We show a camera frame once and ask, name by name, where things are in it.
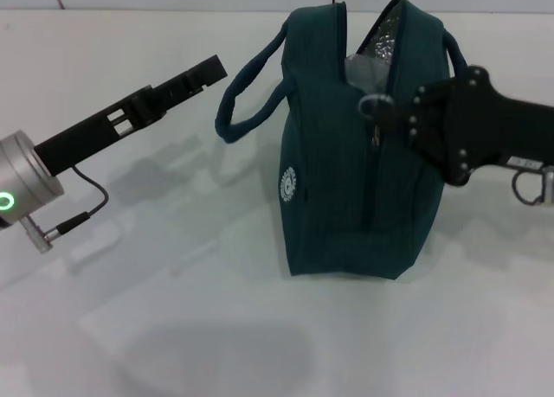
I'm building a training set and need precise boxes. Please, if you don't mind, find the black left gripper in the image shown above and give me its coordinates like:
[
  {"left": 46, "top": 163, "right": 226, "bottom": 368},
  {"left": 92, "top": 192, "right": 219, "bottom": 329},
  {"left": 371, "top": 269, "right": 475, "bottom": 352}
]
[{"left": 33, "top": 54, "right": 229, "bottom": 176}]

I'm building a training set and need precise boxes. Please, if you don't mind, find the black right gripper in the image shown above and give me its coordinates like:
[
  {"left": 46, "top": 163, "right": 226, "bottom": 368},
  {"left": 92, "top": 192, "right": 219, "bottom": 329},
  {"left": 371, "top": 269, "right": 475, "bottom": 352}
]
[{"left": 374, "top": 66, "right": 554, "bottom": 187}]

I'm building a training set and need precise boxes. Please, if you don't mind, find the clear plastic food container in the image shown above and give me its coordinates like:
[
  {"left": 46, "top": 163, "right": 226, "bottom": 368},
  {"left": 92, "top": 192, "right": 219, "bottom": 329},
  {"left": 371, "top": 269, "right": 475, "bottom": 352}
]
[{"left": 344, "top": 53, "right": 391, "bottom": 91}]

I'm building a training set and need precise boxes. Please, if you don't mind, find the dark teal insulated lunch bag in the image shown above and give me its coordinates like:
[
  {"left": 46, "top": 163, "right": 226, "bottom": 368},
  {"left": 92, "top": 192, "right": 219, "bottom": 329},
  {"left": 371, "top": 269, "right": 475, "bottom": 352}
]
[{"left": 215, "top": 0, "right": 471, "bottom": 281}]

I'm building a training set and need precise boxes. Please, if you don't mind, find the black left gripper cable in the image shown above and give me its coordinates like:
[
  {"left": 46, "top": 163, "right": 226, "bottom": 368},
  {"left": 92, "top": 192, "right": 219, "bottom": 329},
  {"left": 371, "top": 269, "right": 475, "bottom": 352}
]
[{"left": 19, "top": 165, "right": 109, "bottom": 254}]

